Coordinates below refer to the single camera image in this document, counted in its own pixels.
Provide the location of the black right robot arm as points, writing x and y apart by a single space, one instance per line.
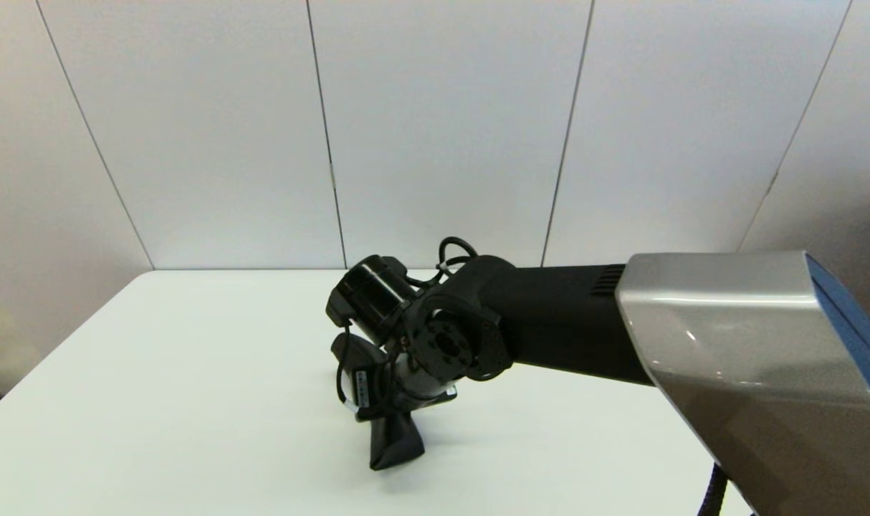
550 322

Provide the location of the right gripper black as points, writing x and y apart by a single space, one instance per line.
368 403

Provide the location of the black glasses case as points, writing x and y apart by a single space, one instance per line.
395 444

